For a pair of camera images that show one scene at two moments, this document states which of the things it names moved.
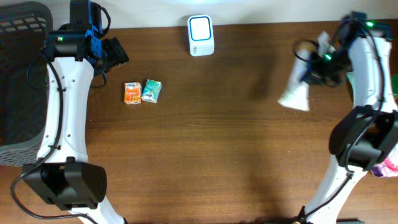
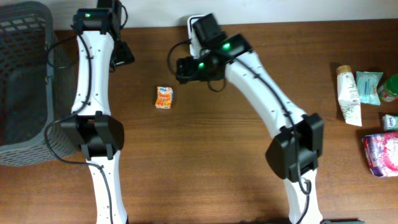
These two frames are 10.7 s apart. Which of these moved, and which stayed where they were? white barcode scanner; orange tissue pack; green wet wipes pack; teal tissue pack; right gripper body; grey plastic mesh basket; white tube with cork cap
Moved: orange tissue pack; teal tissue pack; white tube with cork cap; right gripper body; green wet wipes pack
Stayed: white barcode scanner; grey plastic mesh basket
